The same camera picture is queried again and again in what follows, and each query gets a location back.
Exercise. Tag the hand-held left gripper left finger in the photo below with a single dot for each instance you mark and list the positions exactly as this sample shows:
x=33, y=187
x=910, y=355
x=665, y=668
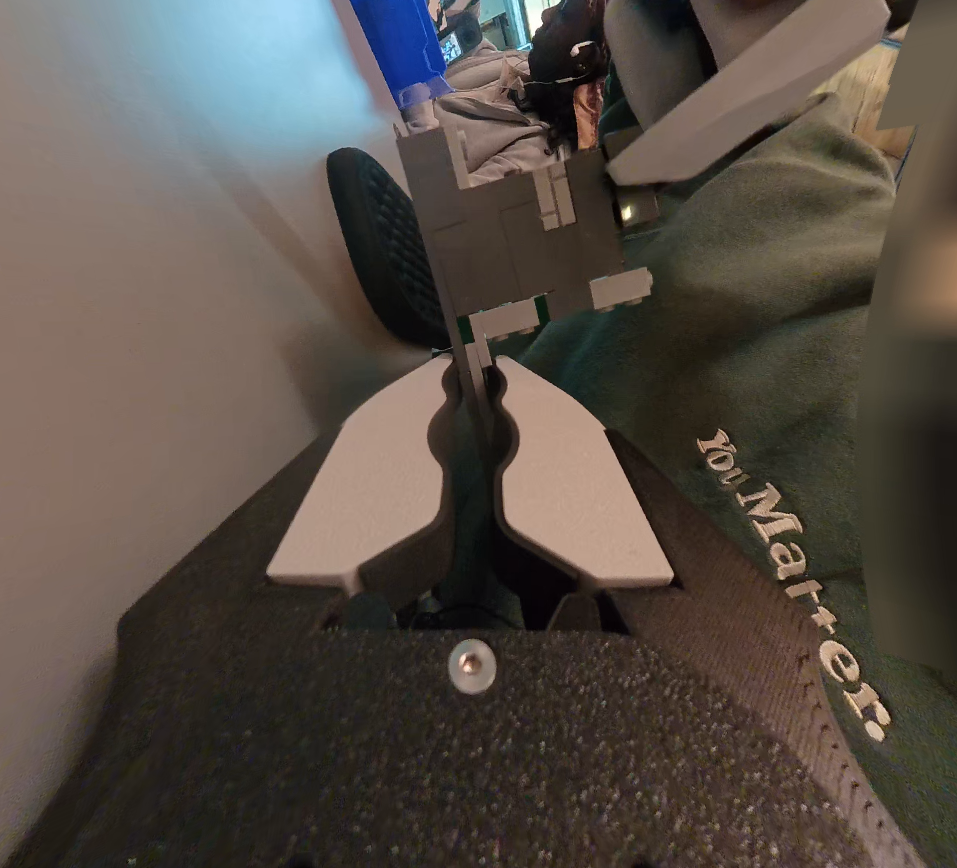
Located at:
x=374, y=494

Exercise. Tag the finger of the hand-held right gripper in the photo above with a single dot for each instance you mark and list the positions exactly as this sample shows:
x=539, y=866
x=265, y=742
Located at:
x=650, y=53
x=762, y=76

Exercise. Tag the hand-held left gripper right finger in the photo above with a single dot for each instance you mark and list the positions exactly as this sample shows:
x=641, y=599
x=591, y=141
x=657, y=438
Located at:
x=576, y=502

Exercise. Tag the grey toy brick baseplate build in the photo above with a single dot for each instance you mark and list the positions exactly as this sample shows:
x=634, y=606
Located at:
x=508, y=240

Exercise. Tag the grey desk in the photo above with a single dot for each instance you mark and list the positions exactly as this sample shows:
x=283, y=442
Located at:
x=149, y=285

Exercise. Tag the person's green sweatshirt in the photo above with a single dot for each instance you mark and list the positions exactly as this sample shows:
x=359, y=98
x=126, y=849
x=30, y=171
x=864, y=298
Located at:
x=748, y=330

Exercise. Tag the blue plastic bin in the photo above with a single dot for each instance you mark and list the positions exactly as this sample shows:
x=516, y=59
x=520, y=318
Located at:
x=404, y=23

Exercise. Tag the black mesh chair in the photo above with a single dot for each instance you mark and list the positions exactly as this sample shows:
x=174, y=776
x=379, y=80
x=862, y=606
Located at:
x=374, y=240

